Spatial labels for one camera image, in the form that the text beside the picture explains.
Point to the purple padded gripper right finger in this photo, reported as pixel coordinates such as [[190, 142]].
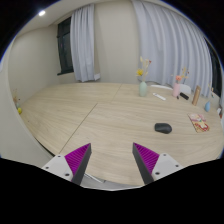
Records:
[[153, 166]]

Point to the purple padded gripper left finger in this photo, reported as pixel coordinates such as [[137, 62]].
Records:
[[72, 166]]

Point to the black computer mouse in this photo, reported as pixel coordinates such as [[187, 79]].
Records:
[[163, 128]]

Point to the colourful illustrated mouse pad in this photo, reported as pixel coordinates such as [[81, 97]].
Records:
[[199, 122]]

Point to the white remote control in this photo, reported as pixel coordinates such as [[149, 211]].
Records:
[[159, 96]]

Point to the black rectangular box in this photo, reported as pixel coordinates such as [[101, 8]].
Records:
[[184, 96]]

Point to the pink vase with orange flowers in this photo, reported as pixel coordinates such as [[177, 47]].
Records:
[[177, 83]]

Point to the white chair back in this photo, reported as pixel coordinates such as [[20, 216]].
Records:
[[185, 89]]

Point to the blue vase with dried flowers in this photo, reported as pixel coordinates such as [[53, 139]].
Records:
[[208, 104]]

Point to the green vase with yellow flowers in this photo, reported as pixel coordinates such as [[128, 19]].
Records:
[[141, 73]]

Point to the right white curtain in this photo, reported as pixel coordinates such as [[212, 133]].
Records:
[[172, 43]]

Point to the white curtain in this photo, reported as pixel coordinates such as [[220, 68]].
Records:
[[172, 43], [82, 44]]

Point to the dark window right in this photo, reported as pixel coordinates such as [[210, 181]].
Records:
[[216, 86]]

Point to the dark window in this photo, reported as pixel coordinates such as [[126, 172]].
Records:
[[64, 49], [216, 86]]

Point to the dark window left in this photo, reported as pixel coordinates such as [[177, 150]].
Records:
[[64, 49]]

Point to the left white curtain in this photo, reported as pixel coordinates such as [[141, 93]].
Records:
[[82, 44]]

